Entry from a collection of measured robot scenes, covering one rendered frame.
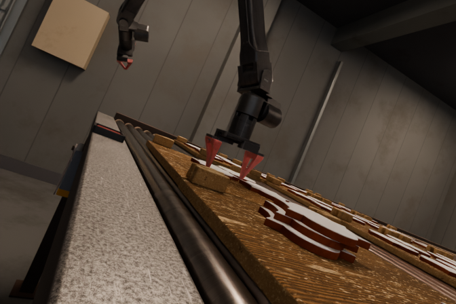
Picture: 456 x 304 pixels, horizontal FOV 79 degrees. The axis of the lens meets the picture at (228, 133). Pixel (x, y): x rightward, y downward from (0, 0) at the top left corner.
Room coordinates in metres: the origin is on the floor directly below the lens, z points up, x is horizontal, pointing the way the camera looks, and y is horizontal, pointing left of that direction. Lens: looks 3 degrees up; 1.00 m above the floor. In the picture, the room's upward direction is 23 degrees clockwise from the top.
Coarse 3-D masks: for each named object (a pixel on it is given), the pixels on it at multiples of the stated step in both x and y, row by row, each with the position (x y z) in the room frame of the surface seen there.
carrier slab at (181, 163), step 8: (152, 144) 0.74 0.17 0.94; (152, 152) 0.69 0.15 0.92; (160, 152) 0.64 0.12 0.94; (168, 152) 0.71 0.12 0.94; (176, 152) 0.81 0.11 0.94; (160, 160) 0.59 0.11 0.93; (168, 160) 0.56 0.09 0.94; (176, 160) 0.61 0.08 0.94; (184, 160) 0.68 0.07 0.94; (168, 168) 0.51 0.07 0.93; (176, 168) 0.50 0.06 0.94; (184, 168) 0.54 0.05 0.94; (176, 176) 0.46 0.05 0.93; (184, 176) 0.44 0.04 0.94; (176, 184) 0.44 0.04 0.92; (232, 184) 0.62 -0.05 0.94; (240, 184) 0.69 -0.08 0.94; (232, 192) 0.50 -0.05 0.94; (240, 192) 0.54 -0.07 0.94; (248, 192) 0.60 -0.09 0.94; (248, 200) 0.49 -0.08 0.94; (256, 200) 0.53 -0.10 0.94; (264, 200) 0.57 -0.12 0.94
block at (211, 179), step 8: (200, 168) 0.42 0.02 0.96; (192, 176) 0.42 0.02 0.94; (200, 176) 0.42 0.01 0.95; (208, 176) 0.42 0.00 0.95; (216, 176) 0.43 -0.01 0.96; (224, 176) 0.43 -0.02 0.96; (200, 184) 0.42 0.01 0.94; (208, 184) 0.42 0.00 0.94; (216, 184) 0.43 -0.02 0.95; (224, 184) 0.44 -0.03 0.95; (224, 192) 0.44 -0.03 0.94
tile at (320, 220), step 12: (276, 204) 0.42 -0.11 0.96; (288, 204) 0.40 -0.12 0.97; (300, 216) 0.35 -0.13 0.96; (312, 216) 0.37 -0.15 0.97; (312, 228) 0.33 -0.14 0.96; (324, 228) 0.33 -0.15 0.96; (336, 228) 0.36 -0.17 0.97; (336, 240) 0.32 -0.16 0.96; (348, 240) 0.32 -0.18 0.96; (360, 240) 0.36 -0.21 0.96
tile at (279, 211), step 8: (272, 208) 0.40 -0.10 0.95; (280, 208) 0.40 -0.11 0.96; (280, 216) 0.35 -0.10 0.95; (288, 216) 0.36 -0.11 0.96; (288, 224) 0.36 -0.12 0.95; (296, 224) 0.34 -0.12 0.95; (304, 224) 0.35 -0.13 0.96; (304, 232) 0.33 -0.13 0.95; (312, 232) 0.33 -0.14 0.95; (320, 240) 0.32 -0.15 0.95; (328, 240) 0.32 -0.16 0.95; (336, 248) 0.33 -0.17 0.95; (352, 248) 0.36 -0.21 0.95
